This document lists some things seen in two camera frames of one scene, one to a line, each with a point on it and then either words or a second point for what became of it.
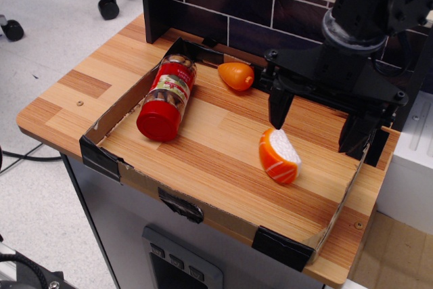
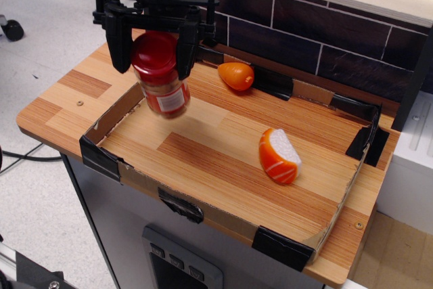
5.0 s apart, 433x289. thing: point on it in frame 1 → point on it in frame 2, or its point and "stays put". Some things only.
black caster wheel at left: (13, 30) stays put
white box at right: (406, 189) stays put
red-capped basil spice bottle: (159, 120) → (154, 59)
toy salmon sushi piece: (279, 159) stays put
